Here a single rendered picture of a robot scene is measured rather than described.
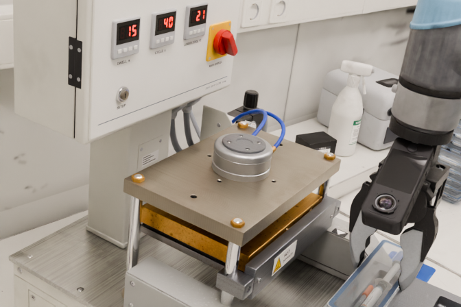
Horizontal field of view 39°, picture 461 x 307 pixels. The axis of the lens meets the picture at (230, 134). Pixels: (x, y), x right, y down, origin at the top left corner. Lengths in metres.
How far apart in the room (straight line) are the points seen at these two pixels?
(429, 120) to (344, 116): 0.97
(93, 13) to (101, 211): 0.36
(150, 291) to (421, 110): 0.39
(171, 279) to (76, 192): 0.64
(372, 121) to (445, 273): 0.52
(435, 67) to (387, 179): 0.13
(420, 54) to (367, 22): 1.37
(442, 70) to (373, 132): 1.09
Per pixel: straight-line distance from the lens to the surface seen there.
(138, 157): 0.95
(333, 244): 0.99
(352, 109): 1.69
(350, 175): 1.65
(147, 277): 0.84
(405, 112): 0.74
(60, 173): 1.40
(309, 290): 0.98
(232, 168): 0.84
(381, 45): 2.21
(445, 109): 0.73
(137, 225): 0.85
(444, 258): 1.50
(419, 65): 0.72
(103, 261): 0.99
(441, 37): 0.71
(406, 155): 0.75
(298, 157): 0.94
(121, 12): 0.79
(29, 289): 1.01
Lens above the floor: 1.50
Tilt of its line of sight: 24 degrees down
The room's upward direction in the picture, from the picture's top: 7 degrees clockwise
